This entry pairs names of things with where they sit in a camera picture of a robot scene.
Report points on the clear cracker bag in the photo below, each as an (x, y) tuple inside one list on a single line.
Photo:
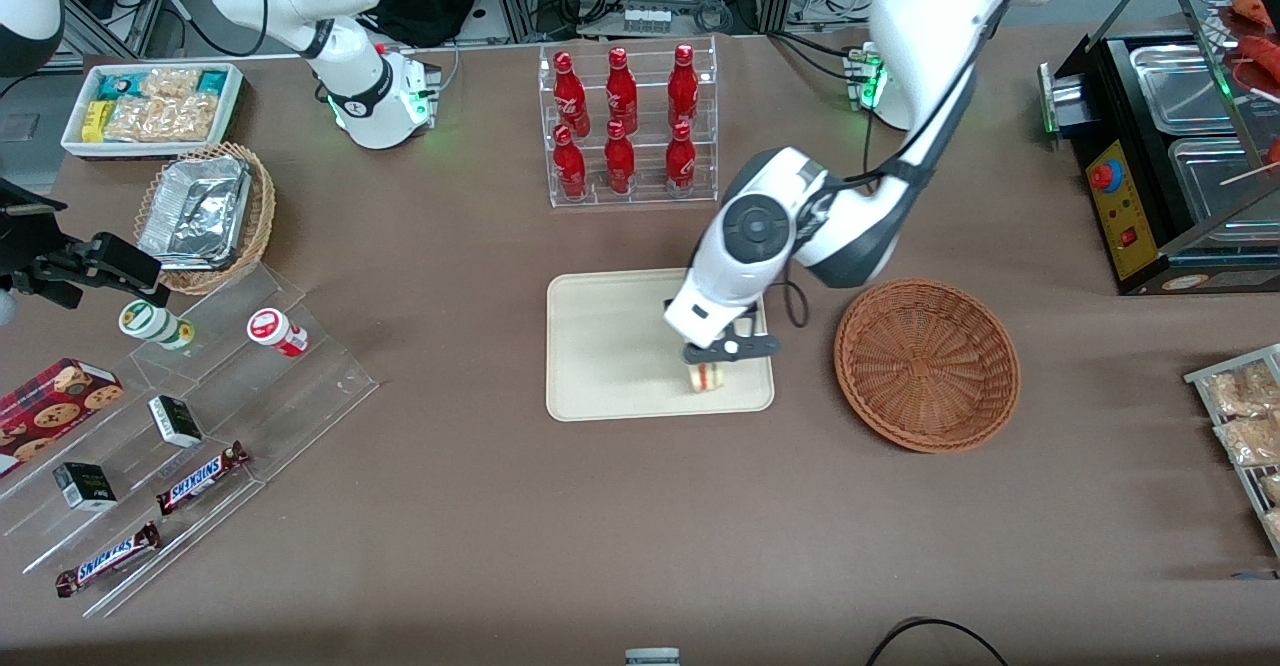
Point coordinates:
[(170, 83), (192, 118), (138, 119)]

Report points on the small grey white device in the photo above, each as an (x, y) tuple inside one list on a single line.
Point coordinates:
[(652, 657)]

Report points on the red lid white jar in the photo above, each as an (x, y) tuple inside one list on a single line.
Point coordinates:
[(275, 331)]

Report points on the steel warmer pan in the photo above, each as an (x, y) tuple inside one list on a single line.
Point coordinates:
[(1220, 181), (1185, 86)]

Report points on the clear rice snack bag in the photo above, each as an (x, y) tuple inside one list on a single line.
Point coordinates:
[(1240, 391), (1250, 441)]

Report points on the stacked aluminium foil containers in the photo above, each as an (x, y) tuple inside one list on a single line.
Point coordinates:
[(195, 211)]

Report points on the yellow snack packet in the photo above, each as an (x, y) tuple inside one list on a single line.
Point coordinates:
[(95, 121)]

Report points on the clear acrylic bottle rack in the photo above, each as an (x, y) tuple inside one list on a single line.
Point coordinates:
[(645, 161)]

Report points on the triangular layered sandwich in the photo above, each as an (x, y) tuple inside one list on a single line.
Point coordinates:
[(707, 378)]

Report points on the white power strip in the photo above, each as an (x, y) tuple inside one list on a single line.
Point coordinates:
[(648, 19)]

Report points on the red tartan cookie box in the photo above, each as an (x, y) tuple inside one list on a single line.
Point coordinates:
[(55, 401)]

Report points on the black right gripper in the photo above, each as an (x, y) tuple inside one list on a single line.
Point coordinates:
[(28, 242)]

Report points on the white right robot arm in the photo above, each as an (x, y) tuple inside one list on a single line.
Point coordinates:
[(355, 86)]

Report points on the beige rectangular tray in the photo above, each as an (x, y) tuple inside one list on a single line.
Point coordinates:
[(620, 346)]

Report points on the red sausage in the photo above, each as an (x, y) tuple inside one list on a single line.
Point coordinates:
[(1255, 11), (1262, 51)]

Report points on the small black carton box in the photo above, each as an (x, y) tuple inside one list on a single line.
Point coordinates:
[(85, 487), (176, 422)]

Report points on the white snack bin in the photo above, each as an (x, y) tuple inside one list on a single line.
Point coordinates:
[(235, 111)]

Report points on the green lid sunflower jar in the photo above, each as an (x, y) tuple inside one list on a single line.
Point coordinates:
[(150, 322)]

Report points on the teal snack packet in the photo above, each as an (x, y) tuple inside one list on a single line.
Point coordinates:
[(113, 87), (212, 80)]

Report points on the brown round wicker basket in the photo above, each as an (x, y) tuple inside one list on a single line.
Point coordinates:
[(925, 366)]

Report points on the light wicker basket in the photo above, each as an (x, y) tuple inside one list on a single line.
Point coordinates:
[(258, 216)]

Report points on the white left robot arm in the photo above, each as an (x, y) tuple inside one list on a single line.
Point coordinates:
[(930, 6)]

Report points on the Snickers chocolate bar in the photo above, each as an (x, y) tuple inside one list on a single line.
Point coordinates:
[(203, 478), (108, 558)]

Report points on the red cola bottle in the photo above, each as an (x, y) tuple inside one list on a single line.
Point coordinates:
[(621, 94), (680, 164), (683, 91), (620, 164), (570, 166), (570, 96)]

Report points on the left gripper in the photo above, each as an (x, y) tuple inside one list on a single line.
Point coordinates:
[(668, 303)]

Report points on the clear acrylic stepped shelf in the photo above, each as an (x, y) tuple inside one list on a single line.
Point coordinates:
[(300, 386)]

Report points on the black food warmer machine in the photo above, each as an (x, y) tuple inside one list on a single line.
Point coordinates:
[(1120, 206)]

